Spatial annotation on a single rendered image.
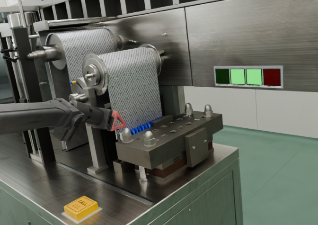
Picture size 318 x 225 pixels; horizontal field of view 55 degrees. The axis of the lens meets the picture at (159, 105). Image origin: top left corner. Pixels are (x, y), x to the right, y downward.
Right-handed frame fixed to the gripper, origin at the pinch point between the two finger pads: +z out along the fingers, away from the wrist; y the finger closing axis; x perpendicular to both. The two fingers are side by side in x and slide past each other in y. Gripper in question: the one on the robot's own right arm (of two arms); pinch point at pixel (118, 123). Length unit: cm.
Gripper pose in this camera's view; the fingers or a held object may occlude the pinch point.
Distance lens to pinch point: 108.8
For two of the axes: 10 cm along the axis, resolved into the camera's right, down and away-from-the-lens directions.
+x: 2.4, -9.6, 1.6
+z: 6.4, 2.8, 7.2
